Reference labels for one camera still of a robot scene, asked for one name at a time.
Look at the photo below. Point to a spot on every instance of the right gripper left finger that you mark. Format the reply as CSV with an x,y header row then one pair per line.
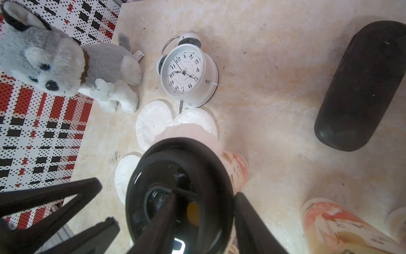
x,y
158,236

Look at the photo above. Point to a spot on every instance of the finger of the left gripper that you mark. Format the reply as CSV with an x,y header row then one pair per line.
x,y
82,192
94,240

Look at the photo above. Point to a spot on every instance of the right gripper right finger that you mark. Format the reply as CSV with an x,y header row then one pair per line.
x,y
253,236

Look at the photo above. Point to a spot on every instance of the black cup lid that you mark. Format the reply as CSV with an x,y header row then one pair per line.
x,y
204,206

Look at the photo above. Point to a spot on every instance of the middle tall paper cup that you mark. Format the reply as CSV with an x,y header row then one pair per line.
x,y
331,229

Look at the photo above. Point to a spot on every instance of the paper cup red flowers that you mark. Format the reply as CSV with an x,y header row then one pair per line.
x,y
395,225

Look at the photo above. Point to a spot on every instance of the grey husky plush toy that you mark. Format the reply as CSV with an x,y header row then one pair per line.
x,y
40,55

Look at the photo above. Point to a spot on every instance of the white twin-bell alarm clock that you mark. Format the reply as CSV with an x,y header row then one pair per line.
x,y
187,74

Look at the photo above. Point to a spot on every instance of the black glasses case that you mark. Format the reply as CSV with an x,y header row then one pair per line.
x,y
363,86

